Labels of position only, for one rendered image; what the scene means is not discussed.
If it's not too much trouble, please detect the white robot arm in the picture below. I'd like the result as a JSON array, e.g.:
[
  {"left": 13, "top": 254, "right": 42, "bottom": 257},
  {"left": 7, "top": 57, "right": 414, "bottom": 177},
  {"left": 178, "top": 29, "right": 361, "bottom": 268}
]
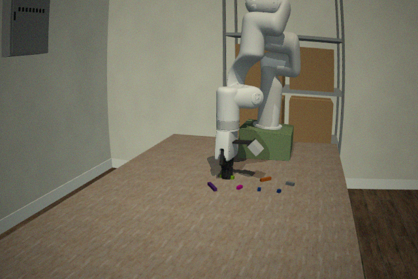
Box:
[{"left": 216, "top": 0, "right": 300, "bottom": 130}]

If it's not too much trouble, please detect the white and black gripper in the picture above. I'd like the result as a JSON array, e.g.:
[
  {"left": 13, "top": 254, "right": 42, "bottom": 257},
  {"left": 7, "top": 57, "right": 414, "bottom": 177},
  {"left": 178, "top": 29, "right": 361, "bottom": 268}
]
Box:
[{"left": 215, "top": 128, "right": 239, "bottom": 180}]

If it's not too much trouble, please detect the purple rod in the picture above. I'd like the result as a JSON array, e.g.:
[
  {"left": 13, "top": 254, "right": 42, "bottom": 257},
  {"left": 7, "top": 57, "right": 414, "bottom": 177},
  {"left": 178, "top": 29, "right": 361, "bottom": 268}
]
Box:
[{"left": 208, "top": 182, "right": 217, "bottom": 191}]

